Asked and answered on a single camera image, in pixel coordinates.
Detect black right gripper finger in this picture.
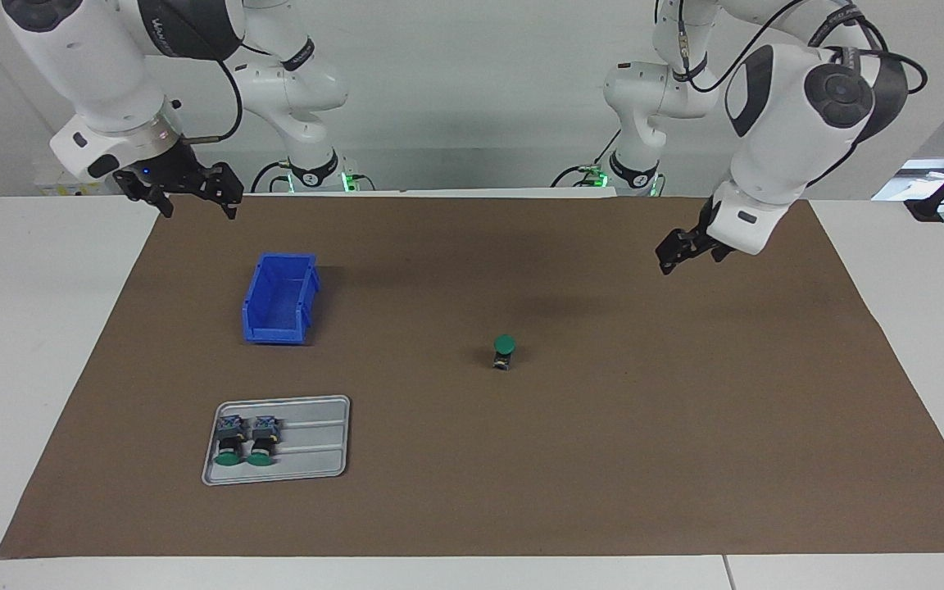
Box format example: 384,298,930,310
122,180,175,220
197,161,244,221

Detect white yellow box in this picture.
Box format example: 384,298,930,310
34,168,125,197

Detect blue plastic storage bin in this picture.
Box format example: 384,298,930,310
242,252,322,346

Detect brown table mat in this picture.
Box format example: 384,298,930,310
0,195,944,560

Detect silver metal tray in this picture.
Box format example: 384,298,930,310
201,395,352,487

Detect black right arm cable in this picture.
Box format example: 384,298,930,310
179,56,243,148

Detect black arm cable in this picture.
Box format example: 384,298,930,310
673,0,928,189
179,56,243,148

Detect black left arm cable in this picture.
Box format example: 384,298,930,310
673,0,928,189

